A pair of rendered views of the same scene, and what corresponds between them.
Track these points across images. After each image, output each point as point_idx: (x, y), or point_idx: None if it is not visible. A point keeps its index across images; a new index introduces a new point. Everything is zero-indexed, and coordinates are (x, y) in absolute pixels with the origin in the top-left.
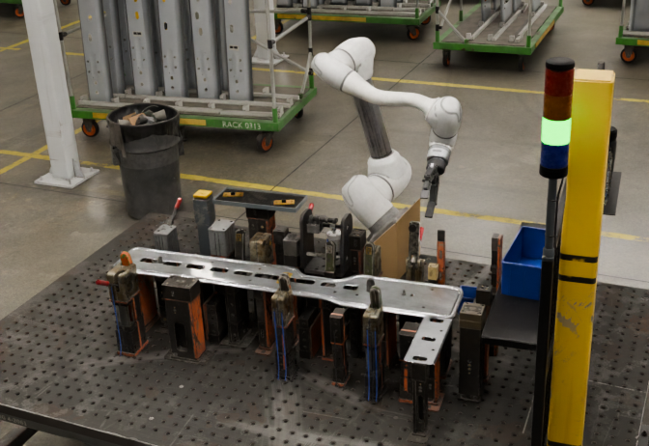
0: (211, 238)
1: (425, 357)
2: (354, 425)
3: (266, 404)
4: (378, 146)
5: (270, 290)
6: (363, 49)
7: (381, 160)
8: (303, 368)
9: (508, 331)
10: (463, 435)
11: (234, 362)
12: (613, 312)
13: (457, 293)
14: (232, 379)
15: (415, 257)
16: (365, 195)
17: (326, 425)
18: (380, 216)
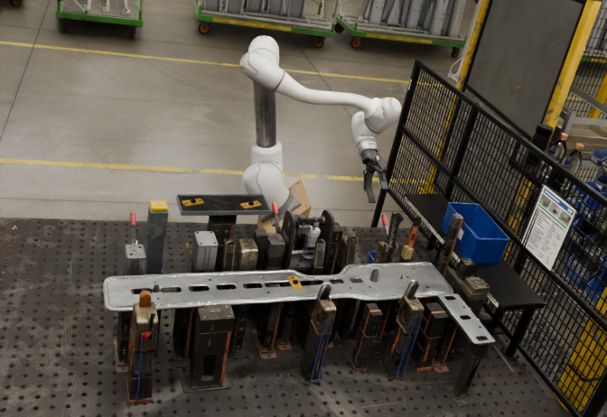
0: (201, 254)
1: (483, 336)
2: (410, 405)
3: (327, 412)
4: (271, 136)
5: (297, 299)
6: (277, 49)
7: (272, 149)
8: None
9: (511, 296)
10: (484, 387)
11: (254, 375)
12: None
13: (434, 268)
14: (270, 394)
15: (395, 242)
16: (273, 183)
17: (392, 414)
18: (285, 200)
